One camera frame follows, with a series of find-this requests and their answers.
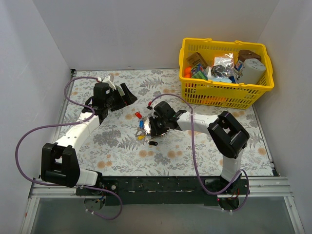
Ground red key tag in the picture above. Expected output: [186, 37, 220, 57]
[135, 112, 142, 118]

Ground metal ring disc key organizer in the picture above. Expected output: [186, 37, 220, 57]
[144, 117, 169, 138]

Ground blue key tag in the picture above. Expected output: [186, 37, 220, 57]
[139, 119, 144, 128]

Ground yellow key tag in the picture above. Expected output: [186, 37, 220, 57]
[137, 135, 146, 140]

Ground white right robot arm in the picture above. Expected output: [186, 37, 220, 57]
[144, 101, 250, 194]

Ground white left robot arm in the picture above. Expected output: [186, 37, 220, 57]
[41, 81, 137, 195]

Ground black tag key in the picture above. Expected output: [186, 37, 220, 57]
[145, 139, 158, 146]

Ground floral patterned mat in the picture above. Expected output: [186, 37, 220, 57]
[48, 69, 274, 177]

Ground orange balls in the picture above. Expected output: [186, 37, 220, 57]
[184, 66, 192, 78]

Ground green blue small box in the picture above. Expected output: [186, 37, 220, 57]
[191, 64, 208, 80]

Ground brown cardboard box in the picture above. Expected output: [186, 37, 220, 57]
[186, 52, 208, 69]

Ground clear plastic bag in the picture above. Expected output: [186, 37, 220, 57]
[211, 53, 234, 78]

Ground yellow plastic basket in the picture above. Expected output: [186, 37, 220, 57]
[179, 38, 274, 110]

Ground brown round object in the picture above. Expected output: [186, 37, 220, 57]
[237, 50, 262, 62]

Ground white cylindrical container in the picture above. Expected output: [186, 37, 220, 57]
[237, 58, 266, 84]

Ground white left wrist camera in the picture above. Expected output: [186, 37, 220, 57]
[101, 74, 124, 96]

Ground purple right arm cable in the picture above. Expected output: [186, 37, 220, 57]
[147, 94, 250, 214]

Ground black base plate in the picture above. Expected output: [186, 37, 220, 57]
[75, 175, 244, 205]

